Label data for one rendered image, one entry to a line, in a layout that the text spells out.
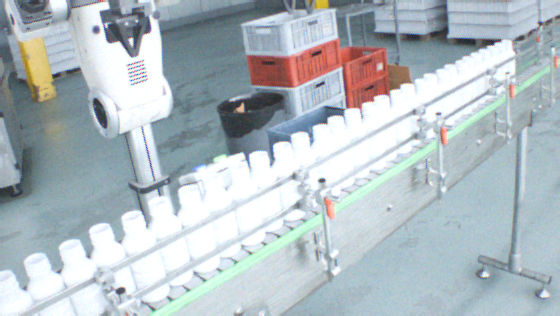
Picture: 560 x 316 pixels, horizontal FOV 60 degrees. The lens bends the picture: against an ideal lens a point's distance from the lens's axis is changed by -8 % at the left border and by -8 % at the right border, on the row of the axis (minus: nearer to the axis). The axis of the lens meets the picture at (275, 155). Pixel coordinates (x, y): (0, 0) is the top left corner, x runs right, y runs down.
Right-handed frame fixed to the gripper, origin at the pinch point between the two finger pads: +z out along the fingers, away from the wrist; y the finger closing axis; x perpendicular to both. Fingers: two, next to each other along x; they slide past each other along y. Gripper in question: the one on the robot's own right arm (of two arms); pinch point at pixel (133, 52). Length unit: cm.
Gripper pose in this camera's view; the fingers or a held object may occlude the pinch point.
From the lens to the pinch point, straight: 103.1
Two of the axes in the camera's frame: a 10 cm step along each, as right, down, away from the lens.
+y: 6.8, 1.6, -7.1
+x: 7.2, -3.4, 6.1
